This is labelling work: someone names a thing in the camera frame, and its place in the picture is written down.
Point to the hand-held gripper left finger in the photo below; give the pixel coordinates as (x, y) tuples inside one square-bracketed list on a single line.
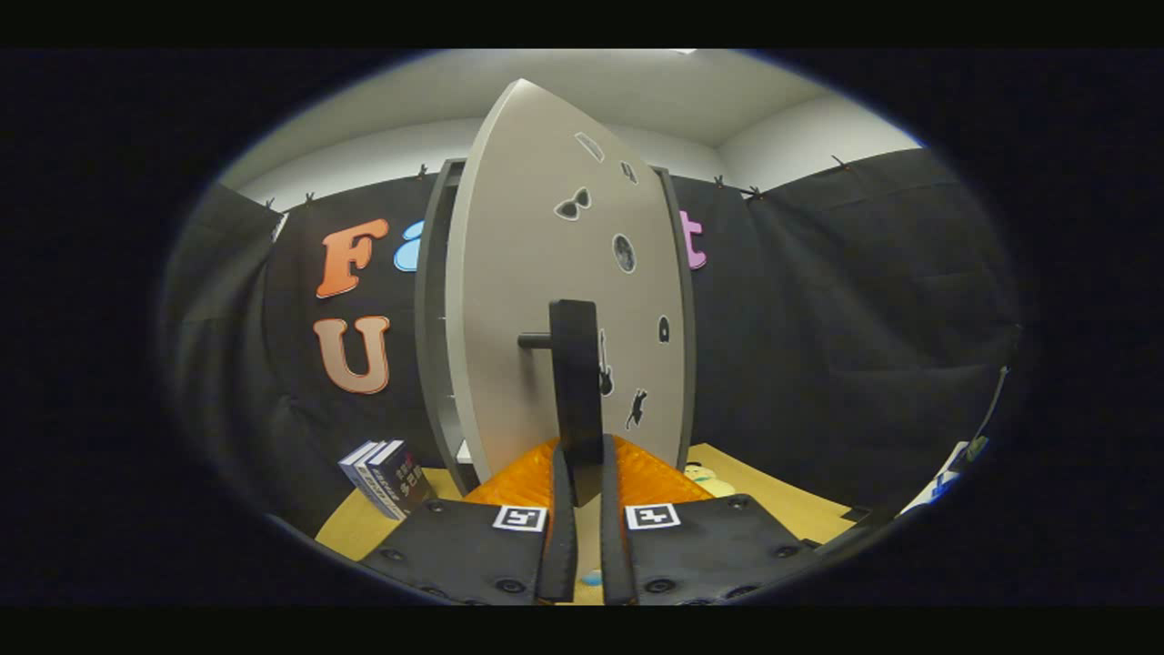
[(559, 546)]

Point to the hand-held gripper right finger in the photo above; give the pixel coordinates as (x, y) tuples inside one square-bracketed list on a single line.
[(614, 555)]

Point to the white blue cosmetic tube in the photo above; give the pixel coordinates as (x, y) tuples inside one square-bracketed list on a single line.
[(592, 578)]

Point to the light grey cabinet door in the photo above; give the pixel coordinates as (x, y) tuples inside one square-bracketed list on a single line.
[(509, 318)]

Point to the cream plush toy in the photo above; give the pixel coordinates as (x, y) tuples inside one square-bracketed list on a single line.
[(714, 485)]

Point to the dark blue book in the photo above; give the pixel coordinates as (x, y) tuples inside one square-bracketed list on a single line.
[(405, 478)]

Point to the white blue book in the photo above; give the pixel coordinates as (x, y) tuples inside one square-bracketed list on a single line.
[(359, 475)]

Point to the dark grey cabinet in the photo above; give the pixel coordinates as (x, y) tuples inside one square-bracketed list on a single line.
[(432, 346)]

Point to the small black flat object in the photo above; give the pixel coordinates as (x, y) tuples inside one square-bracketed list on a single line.
[(857, 514)]

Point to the black backdrop cloth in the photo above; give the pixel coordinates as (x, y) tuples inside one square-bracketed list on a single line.
[(818, 318)]

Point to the white side table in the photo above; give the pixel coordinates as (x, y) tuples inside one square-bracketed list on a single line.
[(932, 491)]

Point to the small blue object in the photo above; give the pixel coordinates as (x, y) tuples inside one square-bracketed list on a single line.
[(948, 480)]

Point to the dark thin stand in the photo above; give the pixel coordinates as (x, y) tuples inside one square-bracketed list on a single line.
[(996, 400)]

